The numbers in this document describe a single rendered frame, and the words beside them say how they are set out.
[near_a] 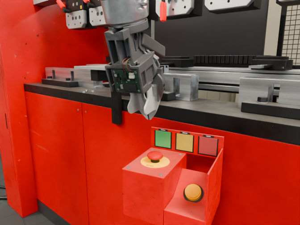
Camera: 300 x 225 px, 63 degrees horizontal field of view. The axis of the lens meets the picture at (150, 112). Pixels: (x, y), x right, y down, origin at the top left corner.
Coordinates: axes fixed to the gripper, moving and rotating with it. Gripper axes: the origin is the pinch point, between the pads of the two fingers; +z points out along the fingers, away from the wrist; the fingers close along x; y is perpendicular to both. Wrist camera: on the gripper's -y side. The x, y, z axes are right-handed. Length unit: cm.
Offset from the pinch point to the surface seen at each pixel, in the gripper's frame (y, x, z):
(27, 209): -14, -113, 97
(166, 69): -42.8, -13.9, 7.9
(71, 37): -90, -103, 5
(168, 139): -7.2, 0.1, 13.1
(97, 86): -48, -55, 20
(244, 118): -16.8, 18.4, 10.2
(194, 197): 4.9, 10.5, 18.6
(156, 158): 2.7, 0.9, 11.2
